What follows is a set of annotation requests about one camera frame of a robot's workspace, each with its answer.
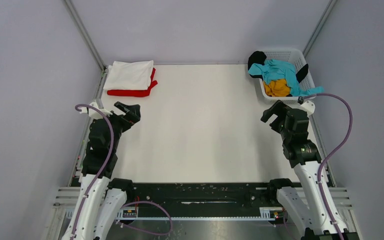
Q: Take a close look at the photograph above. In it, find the white slotted cable duct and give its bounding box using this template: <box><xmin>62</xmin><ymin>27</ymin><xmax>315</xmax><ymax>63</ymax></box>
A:
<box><xmin>114</xmin><ymin>207</ymin><xmax>282</xmax><ymax>221</ymax></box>

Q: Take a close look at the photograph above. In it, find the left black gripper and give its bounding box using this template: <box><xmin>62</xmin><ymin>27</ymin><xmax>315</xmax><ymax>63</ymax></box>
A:
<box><xmin>101</xmin><ymin>101</ymin><xmax>141</xmax><ymax>151</ymax></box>

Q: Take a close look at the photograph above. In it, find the cyan t-shirt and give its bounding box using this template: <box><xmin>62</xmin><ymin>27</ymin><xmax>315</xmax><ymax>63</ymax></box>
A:
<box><xmin>248</xmin><ymin>59</ymin><xmax>324</xmax><ymax>97</ymax></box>

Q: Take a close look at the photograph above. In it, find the yellow t-shirt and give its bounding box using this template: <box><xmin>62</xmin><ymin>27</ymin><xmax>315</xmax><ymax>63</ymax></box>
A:
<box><xmin>262</xmin><ymin>78</ymin><xmax>292</xmax><ymax>97</ymax></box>

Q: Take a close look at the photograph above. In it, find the red folded t-shirt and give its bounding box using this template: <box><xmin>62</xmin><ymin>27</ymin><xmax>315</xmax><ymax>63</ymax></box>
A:
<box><xmin>106</xmin><ymin>68</ymin><xmax>158</xmax><ymax>98</ymax></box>

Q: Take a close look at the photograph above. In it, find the black t-shirt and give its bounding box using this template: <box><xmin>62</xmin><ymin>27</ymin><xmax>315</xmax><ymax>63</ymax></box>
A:
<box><xmin>247</xmin><ymin>51</ymin><xmax>308</xmax><ymax>83</ymax></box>

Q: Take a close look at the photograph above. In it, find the white plastic basket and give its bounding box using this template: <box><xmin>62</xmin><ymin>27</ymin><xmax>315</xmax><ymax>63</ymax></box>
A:
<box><xmin>258</xmin><ymin>47</ymin><xmax>316</xmax><ymax>105</ymax></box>

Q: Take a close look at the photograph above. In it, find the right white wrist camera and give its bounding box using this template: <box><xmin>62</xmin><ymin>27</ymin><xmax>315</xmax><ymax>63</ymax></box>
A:
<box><xmin>298</xmin><ymin>100</ymin><xmax>316</xmax><ymax>117</ymax></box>

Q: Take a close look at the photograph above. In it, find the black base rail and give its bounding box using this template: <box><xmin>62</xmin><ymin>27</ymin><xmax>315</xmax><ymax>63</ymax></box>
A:
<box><xmin>126</xmin><ymin>182</ymin><xmax>281</xmax><ymax>217</ymax></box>

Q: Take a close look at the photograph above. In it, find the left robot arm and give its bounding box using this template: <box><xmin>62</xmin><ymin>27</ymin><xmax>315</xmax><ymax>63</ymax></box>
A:
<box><xmin>62</xmin><ymin>101</ymin><xmax>141</xmax><ymax>240</ymax></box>

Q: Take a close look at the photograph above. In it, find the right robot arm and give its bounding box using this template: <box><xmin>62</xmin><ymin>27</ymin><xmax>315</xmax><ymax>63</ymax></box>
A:
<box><xmin>261</xmin><ymin>100</ymin><xmax>360</xmax><ymax>240</ymax></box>

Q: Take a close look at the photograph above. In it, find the white folded t-shirt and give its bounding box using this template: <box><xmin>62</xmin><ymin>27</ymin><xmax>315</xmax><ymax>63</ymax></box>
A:
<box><xmin>103</xmin><ymin>60</ymin><xmax>154</xmax><ymax>91</ymax></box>

